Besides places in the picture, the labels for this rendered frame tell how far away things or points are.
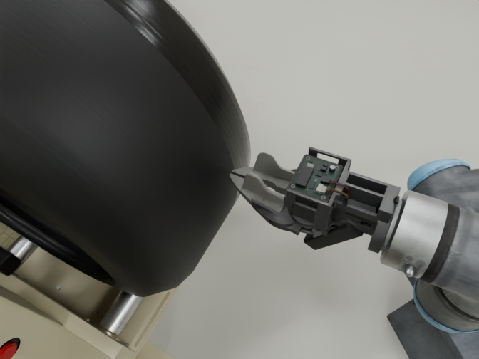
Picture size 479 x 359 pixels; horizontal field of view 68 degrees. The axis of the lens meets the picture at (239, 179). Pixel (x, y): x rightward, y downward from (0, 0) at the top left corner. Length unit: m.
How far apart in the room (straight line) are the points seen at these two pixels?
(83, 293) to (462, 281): 0.78
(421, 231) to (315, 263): 1.40
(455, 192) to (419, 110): 1.99
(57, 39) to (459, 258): 0.45
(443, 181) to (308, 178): 0.24
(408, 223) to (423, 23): 2.95
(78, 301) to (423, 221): 0.77
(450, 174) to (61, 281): 0.84
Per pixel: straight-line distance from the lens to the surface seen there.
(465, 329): 0.57
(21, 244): 0.93
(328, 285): 1.77
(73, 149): 0.37
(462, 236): 0.42
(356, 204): 0.43
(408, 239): 0.41
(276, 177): 0.49
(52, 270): 1.01
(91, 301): 0.94
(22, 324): 0.68
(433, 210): 0.42
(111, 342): 0.75
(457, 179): 0.59
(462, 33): 3.33
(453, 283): 0.43
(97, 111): 0.38
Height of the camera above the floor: 1.66
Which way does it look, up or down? 57 degrees down
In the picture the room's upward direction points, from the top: straight up
